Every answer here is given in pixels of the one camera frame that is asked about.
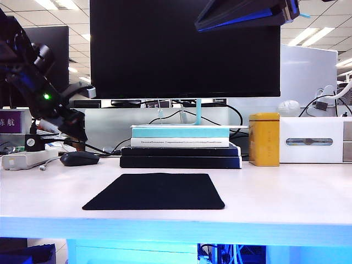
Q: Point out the white printed bottle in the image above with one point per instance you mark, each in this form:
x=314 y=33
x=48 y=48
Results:
x=50 y=127

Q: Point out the white flat box blue print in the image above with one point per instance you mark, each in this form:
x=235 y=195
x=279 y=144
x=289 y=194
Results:
x=67 y=148

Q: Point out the green circuit board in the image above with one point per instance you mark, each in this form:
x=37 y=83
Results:
x=16 y=149

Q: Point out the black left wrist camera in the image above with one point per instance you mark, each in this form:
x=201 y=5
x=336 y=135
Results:
x=44 y=57

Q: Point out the silver metal clamp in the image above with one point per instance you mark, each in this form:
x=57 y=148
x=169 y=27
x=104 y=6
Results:
x=108 y=149

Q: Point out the black power adapter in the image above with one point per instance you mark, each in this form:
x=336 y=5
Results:
x=34 y=142

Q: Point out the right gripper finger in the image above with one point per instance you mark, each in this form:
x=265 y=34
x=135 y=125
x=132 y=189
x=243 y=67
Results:
x=264 y=20
x=242 y=8

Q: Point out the white power strip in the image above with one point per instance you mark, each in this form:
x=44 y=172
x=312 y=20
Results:
x=24 y=159

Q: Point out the white book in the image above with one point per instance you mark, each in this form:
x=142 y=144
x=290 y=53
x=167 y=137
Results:
x=180 y=142

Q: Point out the black mouse pad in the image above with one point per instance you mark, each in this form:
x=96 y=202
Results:
x=154 y=191

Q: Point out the yellow tin box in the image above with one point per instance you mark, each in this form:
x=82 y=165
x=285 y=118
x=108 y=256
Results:
x=264 y=138

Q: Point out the teal monitor stand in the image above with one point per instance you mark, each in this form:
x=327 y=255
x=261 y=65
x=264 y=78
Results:
x=198 y=111

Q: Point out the purple name sign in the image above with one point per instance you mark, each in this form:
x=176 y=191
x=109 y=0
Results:
x=11 y=122

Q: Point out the black flat box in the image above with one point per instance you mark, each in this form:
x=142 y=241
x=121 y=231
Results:
x=177 y=151
x=177 y=162

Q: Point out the white partition board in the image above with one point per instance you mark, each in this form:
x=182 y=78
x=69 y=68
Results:
x=306 y=73

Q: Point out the small black computer monitor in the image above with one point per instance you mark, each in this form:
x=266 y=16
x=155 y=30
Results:
x=59 y=41

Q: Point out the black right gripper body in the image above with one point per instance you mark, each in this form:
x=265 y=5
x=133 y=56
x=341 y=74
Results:
x=292 y=9

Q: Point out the white round ornament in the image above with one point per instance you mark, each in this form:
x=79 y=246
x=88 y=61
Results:
x=288 y=106

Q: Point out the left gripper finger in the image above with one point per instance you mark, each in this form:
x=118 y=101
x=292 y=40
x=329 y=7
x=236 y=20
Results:
x=82 y=91
x=77 y=126

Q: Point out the teal book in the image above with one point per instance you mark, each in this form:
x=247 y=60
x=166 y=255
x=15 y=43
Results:
x=180 y=132

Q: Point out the white clip lamp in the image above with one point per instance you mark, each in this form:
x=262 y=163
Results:
x=327 y=90

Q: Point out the large black computer monitor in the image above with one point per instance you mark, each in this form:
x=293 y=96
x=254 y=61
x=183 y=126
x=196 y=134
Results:
x=165 y=49

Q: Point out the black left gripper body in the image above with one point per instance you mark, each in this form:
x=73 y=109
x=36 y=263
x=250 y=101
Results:
x=41 y=96

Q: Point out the white tissue box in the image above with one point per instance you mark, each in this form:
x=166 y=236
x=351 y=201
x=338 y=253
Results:
x=309 y=128

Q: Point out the grey drawer unit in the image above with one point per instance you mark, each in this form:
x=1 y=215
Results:
x=347 y=131

